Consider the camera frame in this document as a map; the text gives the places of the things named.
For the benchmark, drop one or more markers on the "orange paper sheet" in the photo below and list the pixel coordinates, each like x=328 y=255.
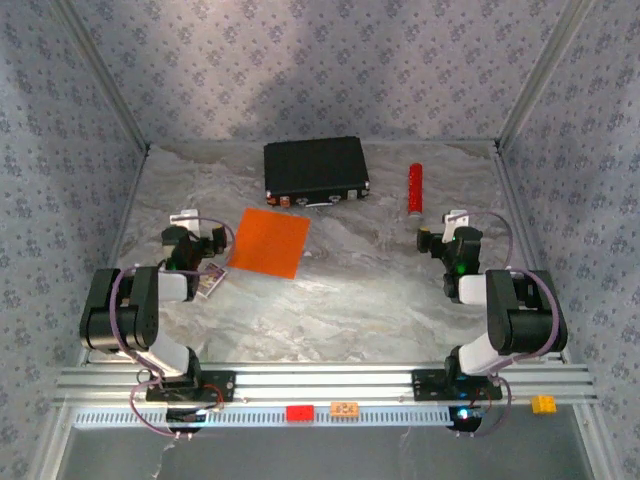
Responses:
x=270 y=242

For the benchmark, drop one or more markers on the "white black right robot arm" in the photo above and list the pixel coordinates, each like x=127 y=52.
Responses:
x=472 y=290

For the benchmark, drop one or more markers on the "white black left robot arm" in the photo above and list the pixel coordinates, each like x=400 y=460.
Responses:
x=172 y=287

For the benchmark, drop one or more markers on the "red tube with silver cap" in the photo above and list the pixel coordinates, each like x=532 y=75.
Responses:
x=415 y=185

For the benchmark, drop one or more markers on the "black hard case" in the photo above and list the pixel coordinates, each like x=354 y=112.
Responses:
x=315 y=165

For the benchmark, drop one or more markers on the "black controller board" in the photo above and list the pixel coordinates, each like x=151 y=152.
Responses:
x=186 y=417
x=465 y=417

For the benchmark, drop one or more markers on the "yellow toy brick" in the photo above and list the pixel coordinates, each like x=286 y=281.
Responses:
x=544 y=404

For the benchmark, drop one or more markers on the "orange number tag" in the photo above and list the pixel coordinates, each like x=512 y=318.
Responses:
x=344 y=409

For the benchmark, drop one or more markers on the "red toy brick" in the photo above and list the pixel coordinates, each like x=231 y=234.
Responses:
x=300 y=413

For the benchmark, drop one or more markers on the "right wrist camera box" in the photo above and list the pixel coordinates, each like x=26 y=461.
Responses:
x=456 y=220

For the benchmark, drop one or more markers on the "aluminium side rail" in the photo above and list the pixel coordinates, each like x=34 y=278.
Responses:
x=515 y=200
x=117 y=250

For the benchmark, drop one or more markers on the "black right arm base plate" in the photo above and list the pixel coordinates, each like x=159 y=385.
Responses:
x=425 y=385

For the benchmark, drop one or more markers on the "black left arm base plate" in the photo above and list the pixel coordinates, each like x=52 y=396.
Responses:
x=225 y=386

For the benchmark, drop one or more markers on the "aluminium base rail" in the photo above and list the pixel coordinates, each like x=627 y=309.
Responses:
x=325 y=380

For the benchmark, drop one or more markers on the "aluminium frame post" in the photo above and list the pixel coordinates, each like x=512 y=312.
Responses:
x=541 y=75

